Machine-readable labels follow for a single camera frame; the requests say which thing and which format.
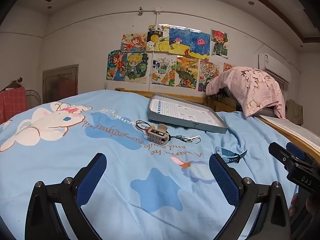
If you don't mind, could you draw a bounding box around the person's right hand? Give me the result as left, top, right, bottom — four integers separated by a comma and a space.
289, 194, 301, 218

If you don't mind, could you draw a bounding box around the white air conditioner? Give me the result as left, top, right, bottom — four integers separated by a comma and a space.
258, 53, 292, 83

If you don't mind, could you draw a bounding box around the white cable conduit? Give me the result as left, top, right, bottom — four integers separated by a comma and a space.
47, 9, 252, 29

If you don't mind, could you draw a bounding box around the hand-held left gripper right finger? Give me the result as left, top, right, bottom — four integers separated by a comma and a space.
209, 153, 292, 240

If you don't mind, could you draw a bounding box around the blue wrist watch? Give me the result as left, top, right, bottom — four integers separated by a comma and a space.
214, 146, 248, 163

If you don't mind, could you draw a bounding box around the group of colourful wall drawings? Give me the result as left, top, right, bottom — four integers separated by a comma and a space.
106, 25, 237, 92

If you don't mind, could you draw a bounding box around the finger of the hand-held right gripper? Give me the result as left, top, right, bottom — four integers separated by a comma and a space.
268, 142, 298, 167
286, 142, 316, 165

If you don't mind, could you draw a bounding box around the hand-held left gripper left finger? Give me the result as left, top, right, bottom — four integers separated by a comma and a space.
25, 152, 107, 240

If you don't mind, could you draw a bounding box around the beige hair claw clip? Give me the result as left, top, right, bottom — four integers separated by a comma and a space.
149, 124, 171, 143

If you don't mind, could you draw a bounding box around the red checked cloth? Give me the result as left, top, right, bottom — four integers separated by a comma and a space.
0, 86, 27, 125

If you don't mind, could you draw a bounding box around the dark bundle under cloth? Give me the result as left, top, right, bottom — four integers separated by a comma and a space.
216, 87, 241, 105

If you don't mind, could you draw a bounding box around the dark beaded keychain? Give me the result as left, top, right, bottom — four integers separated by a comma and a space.
169, 134, 201, 144

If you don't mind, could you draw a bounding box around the brown framed door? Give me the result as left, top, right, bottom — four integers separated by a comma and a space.
42, 64, 79, 105

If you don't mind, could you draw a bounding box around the grey shallow cardboard box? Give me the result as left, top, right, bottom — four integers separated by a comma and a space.
148, 93, 228, 134

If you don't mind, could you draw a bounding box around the olive hanging garment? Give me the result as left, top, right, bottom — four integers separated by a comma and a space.
286, 99, 303, 126

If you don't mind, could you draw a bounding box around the round wire fan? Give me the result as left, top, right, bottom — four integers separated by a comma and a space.
25, 90, 42, 111

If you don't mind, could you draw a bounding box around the blue printed blanket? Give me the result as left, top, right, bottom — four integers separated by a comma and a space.
0, 89, 303, 240

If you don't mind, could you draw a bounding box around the pink floral cloth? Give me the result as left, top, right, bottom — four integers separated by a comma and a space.
205, 66, 287, 119

